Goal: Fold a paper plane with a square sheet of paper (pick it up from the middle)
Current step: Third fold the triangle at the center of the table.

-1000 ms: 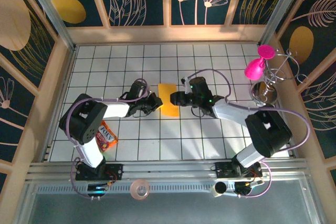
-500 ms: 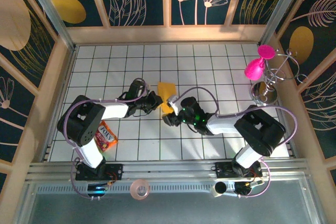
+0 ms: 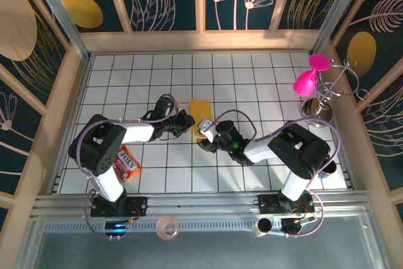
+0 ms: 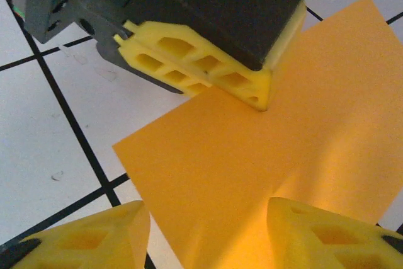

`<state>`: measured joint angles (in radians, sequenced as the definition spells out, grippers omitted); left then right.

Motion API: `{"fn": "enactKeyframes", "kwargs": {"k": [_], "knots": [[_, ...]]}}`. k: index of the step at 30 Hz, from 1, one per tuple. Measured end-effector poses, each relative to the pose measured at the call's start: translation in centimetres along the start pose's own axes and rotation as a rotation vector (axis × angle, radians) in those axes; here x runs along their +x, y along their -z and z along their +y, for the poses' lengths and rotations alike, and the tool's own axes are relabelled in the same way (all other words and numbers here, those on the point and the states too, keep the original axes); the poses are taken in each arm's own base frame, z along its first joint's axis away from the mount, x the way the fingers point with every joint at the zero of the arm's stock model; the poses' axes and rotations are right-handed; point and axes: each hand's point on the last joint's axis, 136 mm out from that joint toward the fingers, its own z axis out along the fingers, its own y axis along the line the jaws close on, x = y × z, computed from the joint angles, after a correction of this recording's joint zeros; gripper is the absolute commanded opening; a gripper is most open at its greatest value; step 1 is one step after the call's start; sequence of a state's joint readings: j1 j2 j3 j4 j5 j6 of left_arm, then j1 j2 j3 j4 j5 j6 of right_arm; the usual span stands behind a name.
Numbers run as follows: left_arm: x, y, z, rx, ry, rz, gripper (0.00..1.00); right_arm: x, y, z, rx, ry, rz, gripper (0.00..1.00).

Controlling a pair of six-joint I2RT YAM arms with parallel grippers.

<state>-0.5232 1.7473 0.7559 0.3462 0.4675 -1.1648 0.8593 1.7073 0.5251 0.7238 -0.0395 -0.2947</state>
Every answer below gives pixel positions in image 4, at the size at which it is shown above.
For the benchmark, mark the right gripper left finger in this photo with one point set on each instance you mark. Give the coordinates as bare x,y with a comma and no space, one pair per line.
63,247

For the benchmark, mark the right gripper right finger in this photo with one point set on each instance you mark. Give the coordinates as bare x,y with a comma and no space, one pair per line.
330,243

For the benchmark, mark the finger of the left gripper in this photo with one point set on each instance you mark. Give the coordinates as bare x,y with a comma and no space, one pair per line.
220,20
148,64

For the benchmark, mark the yellow square paper sheet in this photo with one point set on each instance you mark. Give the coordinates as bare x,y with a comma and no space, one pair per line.
252,155

